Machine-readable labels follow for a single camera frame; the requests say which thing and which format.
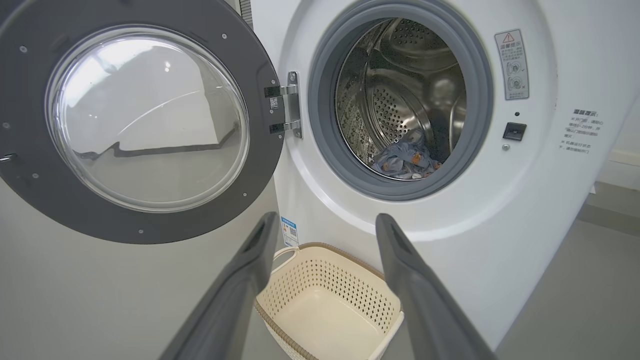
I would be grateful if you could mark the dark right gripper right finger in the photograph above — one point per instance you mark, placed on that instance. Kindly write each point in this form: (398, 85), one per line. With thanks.
(420, 300)

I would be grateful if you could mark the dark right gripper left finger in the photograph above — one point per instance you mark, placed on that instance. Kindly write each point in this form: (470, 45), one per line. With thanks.
(235, 295)

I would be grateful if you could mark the washing machine glass door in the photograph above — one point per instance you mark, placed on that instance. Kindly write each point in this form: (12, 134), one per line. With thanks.
(150, 227)

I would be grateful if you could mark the cream and blue cartoon garment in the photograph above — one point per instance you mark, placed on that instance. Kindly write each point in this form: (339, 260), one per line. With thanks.
(417, 174)

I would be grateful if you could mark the blue cartoon print garment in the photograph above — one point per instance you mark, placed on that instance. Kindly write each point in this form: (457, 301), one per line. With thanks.
(400, 152)

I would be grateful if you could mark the white front-load washing machine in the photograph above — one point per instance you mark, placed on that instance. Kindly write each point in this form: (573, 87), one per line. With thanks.
(500, 225)

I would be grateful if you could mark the black door latch slot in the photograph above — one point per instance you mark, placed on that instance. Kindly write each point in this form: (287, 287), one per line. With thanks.
(514, 131)

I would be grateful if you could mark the metal door hinge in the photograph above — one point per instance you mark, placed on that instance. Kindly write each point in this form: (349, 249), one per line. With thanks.
(294, 105)

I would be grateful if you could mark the steel drum with laundry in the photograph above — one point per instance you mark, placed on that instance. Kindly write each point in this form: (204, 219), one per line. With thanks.
(400, 100)

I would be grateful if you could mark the blue energy label sticker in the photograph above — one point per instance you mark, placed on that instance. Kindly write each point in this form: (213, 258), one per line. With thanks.
(290, 232)

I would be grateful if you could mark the cream perforated laundry basket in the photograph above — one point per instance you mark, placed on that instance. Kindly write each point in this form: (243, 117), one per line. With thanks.
(325, 325)

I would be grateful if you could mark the printed instruction text label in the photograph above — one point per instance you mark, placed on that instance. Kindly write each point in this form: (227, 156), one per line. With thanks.
(582, 130)

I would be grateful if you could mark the grey warning label sticker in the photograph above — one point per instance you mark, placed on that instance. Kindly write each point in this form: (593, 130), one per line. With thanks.
(512, 65)

